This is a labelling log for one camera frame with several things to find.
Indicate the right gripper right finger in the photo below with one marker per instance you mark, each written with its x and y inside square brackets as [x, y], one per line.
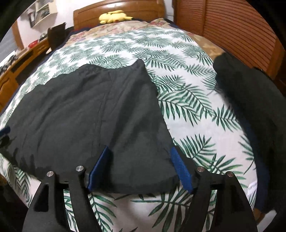
[232, 211]

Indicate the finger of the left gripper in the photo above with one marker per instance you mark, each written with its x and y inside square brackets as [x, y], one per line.
[4, 141]
[6, 130]

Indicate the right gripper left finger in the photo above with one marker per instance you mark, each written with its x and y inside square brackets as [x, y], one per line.
[48, 210]

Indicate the black zip jacket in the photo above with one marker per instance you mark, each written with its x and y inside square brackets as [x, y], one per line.
[73, 117]

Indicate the wooden desk cabinet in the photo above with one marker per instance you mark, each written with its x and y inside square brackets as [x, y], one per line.
[15, 74]

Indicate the spare black gripper on desk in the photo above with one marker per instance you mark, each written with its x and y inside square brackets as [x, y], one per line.
[7, 64]

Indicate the red basket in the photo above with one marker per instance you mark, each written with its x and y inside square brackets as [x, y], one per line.
[33, 44]

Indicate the palm leaf print bedspread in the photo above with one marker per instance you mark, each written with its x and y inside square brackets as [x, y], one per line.
[199, 119]

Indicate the dark desk chair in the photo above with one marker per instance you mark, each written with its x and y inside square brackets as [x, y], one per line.
[56, 36]

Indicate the folded black garment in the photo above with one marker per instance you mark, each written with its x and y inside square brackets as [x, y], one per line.
[260, 110]

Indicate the floral quilt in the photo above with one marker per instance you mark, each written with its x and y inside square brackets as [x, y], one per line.
[116, 28]

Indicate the yellow plush toy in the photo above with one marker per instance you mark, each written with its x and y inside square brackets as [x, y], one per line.
[114, 17]

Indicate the brown patterned blanket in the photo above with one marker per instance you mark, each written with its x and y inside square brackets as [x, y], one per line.
[209, 47]

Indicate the wooden headboard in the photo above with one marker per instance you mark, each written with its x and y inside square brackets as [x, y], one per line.
[147, 10]

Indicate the wooden louvered wardrobe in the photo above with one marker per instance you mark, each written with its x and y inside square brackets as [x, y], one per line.
[236, 27]

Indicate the white wall shelf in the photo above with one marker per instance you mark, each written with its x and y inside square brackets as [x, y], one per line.
[39, 11]

